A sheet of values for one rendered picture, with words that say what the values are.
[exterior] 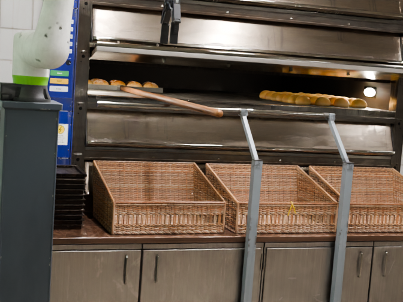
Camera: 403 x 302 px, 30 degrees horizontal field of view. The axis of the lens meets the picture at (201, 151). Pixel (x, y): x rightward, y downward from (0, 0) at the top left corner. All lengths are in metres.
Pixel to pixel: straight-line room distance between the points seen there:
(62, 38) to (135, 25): 1.37
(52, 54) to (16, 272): 0.79
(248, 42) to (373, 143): 0.97
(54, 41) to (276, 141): 1.92
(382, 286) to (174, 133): 1.33
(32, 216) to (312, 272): 1.60
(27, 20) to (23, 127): 1.20
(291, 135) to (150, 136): 0.81
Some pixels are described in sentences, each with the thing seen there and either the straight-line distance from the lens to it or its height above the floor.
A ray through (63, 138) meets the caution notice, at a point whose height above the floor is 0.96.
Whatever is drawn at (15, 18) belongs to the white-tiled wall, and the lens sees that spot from 3.78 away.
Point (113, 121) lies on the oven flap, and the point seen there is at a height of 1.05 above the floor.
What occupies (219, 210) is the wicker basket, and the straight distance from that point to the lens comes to 3.57.
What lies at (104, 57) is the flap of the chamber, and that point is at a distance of 3.82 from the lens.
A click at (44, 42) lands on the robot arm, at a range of 2.54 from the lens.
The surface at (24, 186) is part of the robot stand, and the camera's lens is 2.70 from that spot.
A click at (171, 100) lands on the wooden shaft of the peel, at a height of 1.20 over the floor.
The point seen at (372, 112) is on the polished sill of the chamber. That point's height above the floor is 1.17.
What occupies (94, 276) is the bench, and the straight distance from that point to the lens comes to 3.43.
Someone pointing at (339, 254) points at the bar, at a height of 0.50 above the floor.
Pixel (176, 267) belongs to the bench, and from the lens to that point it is 3.51.
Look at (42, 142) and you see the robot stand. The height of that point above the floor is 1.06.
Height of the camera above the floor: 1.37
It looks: 7 degrees down
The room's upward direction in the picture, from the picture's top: 4 degrees clockwise
